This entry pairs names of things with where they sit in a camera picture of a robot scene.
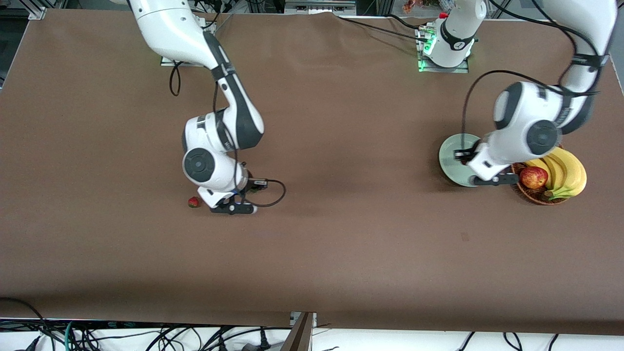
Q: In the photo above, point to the red strawberry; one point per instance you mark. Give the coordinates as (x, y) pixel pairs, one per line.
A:
(193, 202)

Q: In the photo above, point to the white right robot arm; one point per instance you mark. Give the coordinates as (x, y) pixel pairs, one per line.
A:
(170, 29)

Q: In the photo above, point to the brown wicker basket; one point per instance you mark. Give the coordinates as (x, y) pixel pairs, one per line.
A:
(536, 196)

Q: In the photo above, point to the colourful background object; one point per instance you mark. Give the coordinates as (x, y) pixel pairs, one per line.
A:
(419, 6)

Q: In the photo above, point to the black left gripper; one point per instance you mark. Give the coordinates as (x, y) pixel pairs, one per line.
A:
(461, 155)

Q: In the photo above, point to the brown wooden post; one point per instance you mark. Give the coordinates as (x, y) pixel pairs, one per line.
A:
(298, 339)

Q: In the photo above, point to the yellow banana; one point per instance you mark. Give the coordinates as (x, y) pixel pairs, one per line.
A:
(577, 175)
(558, 170)
(540, 165)

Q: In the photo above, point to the aluminium frame profile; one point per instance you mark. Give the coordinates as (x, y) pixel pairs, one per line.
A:
(317, 7)

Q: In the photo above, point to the red apple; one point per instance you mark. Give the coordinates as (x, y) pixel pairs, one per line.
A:
(534, 177)

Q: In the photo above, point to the brown table cover sheet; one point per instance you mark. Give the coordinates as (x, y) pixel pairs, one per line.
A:
(312, 146)

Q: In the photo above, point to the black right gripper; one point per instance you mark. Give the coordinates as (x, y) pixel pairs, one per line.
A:
(243, 187)

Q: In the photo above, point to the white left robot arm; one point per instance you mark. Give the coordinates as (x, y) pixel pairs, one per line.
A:
(526, 117)

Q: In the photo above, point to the metal corner bracket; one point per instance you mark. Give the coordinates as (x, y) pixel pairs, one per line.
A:
(36, 13)

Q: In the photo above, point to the pale green round plate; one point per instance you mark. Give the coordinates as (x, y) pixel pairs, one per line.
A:
(451, 161)

